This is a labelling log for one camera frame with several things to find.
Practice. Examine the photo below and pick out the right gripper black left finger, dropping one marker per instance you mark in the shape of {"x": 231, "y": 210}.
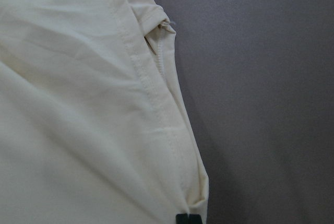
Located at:
{"x": 182, "y": 219}

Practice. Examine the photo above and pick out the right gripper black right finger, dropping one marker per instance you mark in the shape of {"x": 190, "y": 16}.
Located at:
{"x": 195, "y": 219}

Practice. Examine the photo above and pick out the cream long-sleeve printed shirt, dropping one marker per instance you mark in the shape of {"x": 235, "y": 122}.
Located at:
{"x": 93, "y": 124}

